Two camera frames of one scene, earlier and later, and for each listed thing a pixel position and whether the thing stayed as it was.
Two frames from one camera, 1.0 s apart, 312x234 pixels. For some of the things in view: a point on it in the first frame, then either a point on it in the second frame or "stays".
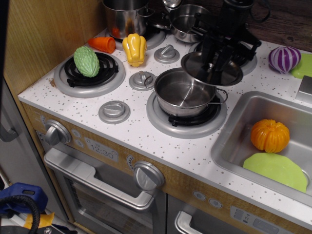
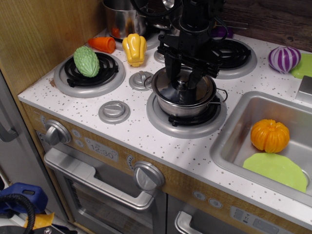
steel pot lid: (229, 73) → (201, 90)
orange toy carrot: (106, 44) stays
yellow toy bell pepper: (135, 47) stays
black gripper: (229, 30) → (200, 51)
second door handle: (182, 223) stays
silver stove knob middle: (142, 81) stays
